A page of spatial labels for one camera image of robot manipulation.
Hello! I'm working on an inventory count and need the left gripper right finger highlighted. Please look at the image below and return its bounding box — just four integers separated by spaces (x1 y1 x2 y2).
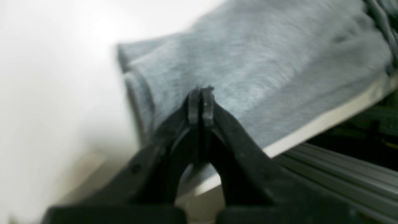
201 87 363 224

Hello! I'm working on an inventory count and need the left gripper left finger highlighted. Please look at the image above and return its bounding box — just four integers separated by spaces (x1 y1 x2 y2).
42 89 201 224

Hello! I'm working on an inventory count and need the grey t-shirt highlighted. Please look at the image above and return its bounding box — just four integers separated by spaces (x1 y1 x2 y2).
118 0 397 147

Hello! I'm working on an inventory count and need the aluminium frame rail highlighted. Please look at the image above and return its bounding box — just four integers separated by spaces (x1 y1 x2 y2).
275 143 398 224

